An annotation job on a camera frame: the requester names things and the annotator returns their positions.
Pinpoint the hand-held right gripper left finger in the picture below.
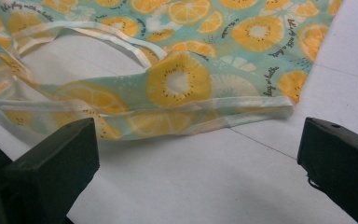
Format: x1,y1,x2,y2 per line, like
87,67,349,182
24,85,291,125
0,117,101,224

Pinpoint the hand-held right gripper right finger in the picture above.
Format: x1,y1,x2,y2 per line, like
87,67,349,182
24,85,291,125
296,117,358,224

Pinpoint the fruit print cloth bag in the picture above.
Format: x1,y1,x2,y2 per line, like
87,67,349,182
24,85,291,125
0,0,343,142

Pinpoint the white table board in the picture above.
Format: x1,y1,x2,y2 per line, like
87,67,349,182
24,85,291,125
0,0,358,224

